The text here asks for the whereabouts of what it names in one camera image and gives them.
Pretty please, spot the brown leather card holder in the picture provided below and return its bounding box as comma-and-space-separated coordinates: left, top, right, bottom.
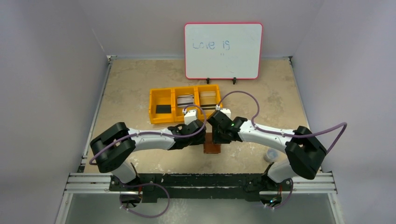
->
203, 133, 221, 154

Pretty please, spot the yellow three-compartment plastic bin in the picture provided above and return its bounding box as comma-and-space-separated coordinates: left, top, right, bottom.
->
148, 84, 222, 124

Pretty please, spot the small clear plastic cup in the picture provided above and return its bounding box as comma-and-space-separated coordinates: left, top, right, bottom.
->
264, 148, 279, 163

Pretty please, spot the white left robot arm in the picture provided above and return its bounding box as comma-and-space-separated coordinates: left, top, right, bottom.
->
89, 119, 206, 191

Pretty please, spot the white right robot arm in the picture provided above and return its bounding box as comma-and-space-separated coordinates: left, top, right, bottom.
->
207, 111, 327, 190

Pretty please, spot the striped card stack in bin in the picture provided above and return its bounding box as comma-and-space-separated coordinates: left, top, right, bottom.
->
176, 94, 194, 107

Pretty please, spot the black card in bin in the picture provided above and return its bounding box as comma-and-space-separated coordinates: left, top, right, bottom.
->
156, 105, 172, 114

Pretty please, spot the pink-framed whiteboard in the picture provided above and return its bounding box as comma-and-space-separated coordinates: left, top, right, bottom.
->
184, 22, 264, 80

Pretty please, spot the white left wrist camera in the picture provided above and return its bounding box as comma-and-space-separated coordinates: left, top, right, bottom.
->
182, 109, 198, 125

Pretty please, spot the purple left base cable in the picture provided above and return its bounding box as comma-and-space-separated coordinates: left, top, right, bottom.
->
114, 177, 171, 218

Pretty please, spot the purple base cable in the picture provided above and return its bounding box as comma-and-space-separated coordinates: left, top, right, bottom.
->
114, 177, 171, 218
263, 179, 295, 211

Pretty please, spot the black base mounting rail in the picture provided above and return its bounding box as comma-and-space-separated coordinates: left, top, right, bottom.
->
109, 173, 292, 207

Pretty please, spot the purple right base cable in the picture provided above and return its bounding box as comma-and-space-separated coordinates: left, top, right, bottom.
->
263, 179, 295, 211

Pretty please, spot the aluminium frame rail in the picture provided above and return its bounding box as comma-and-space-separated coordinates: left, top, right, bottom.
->
64, 173, 111, 194

